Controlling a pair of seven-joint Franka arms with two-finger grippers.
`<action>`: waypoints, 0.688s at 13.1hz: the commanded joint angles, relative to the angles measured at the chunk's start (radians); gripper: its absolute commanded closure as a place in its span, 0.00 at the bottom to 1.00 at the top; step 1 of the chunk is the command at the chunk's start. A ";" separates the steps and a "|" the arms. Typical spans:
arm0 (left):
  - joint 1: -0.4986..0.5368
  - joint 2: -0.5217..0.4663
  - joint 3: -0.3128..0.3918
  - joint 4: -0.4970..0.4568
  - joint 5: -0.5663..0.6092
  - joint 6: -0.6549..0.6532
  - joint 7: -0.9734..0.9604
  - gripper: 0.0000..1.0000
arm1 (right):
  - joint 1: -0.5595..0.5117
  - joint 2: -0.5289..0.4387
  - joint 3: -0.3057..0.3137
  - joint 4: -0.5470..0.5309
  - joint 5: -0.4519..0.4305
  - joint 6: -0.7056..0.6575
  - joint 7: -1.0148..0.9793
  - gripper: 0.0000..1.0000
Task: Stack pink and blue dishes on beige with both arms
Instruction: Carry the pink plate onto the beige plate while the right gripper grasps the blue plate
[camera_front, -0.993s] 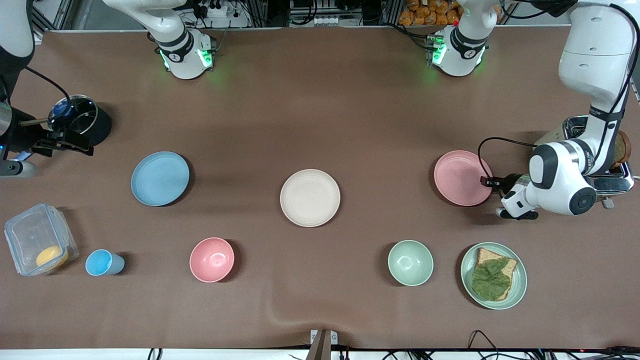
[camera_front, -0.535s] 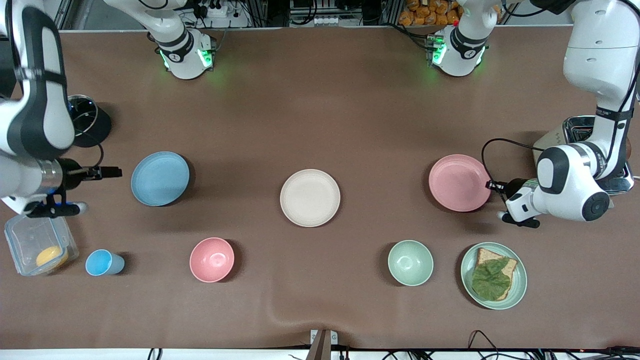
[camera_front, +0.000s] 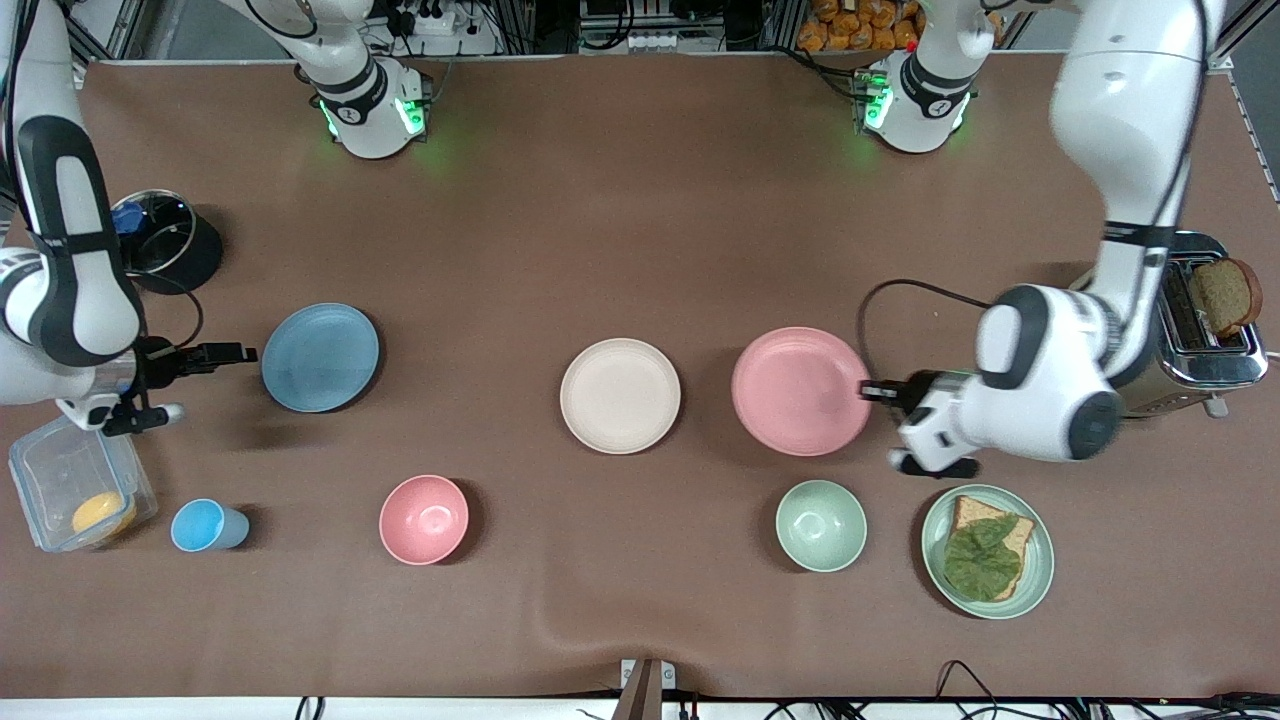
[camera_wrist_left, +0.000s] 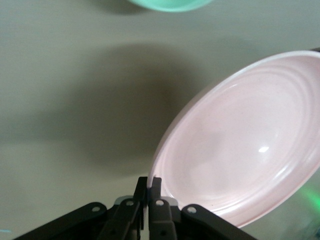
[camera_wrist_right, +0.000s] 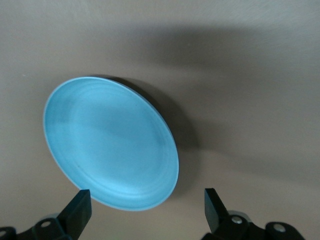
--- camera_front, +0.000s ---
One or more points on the green bowl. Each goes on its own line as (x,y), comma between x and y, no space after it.
(821,526)

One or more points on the pink plate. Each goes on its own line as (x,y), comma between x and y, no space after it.
(800,392)

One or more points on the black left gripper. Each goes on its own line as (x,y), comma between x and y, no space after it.
(918,388)

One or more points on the glass pot lid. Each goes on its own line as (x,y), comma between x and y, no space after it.
(168,228)

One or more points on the green lettuce leaf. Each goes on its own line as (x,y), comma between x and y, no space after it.
(980,562)

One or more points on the aluminium frame profile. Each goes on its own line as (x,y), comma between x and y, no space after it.
(1255,130)

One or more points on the black pot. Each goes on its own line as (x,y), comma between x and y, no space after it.
(205,255)

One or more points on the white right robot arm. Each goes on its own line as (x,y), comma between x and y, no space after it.
(70,290)

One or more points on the blue plate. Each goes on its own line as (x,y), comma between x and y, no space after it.
(320,358)

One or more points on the brown tablecloth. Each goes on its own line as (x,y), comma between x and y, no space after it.
(600,220)

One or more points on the metal camera mount clamp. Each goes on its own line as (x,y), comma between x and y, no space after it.
(642,695)

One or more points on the yellow round fruit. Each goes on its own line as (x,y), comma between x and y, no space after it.
(103,514)

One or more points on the brown toast slice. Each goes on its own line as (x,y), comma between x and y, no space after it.
(1225,295)

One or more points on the blue cup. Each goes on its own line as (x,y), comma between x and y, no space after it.
(200,526)

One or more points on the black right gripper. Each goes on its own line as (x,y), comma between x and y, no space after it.
(160,364)

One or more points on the small blue round object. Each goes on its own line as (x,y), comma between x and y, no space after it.
(128,220)

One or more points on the bag of orange snacks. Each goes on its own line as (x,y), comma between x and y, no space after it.
(860,25)

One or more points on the white power strip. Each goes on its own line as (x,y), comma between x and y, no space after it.
(656,44)
(432,20)

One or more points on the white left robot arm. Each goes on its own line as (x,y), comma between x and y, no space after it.
(1040,385)

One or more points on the silver toaster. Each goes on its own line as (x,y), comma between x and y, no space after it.
(1215,360)

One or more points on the beige plate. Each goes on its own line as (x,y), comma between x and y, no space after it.
(620,396)

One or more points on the pink bowl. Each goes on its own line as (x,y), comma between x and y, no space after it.
(424,520)

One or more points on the clear plastic container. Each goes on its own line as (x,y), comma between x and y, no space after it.
(60,480)

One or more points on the green plate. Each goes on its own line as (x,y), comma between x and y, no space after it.
(1040,565)

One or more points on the bread slice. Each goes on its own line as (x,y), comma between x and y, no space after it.
(972,512)

